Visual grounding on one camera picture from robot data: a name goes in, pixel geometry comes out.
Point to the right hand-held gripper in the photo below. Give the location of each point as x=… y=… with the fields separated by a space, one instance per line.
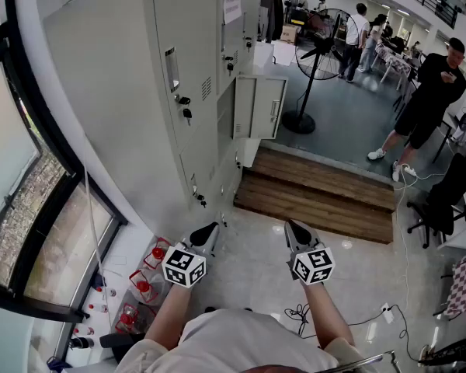
x=314 y=265

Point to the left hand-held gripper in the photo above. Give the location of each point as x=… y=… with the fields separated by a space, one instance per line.
x=183 y=265

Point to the grey metal locker door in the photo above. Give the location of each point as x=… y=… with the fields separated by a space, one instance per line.
x=261 y=107

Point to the person's right forearm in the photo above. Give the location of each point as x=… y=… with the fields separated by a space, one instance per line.
x=326 y=317

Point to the person's left forearm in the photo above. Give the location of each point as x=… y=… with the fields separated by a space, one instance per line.
x=167 y=314

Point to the black locker key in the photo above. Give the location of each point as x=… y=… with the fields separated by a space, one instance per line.
x=249 y=43
x=184 y=100
x=229 y=67
x=201 y=199
x=187 y=115

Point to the grey metal locker cabinet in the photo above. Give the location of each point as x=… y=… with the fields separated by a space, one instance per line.
x=171 y=91

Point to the wooden steps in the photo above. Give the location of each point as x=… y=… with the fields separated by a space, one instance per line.
x=318 y=196

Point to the red-capped bottle in plastic wrap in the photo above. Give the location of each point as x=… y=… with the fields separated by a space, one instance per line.
x=157 y=254
x=126 y=319
x=143 y=286

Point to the person's white shirt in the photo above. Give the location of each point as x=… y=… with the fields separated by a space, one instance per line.
x=233 y=344

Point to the small clear red-capped bottle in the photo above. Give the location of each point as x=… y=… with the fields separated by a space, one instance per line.
x=83 y=330
x=98 y=308
x=106 y=291

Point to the white power strip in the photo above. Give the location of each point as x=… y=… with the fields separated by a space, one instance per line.
x=410 y=170

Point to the black office chair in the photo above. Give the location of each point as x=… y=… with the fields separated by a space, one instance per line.
x=444 y=204

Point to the black flask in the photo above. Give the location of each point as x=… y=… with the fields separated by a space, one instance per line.
x=81 y=342

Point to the checked cloth long table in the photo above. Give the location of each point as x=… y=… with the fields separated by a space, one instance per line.
x=393 y=60

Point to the cardboard box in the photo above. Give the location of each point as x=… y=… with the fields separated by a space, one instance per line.
x=289 y=33

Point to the dark clothes on rack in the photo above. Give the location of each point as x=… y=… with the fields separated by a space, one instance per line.
x=272 y=14

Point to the white paper notice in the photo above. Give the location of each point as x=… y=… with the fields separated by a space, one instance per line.
x=232 y=1

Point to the black window frame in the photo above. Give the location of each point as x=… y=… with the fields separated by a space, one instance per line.
x=46 y=224

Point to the black pedestal fan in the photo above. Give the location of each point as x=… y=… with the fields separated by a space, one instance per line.
x=314 y=53

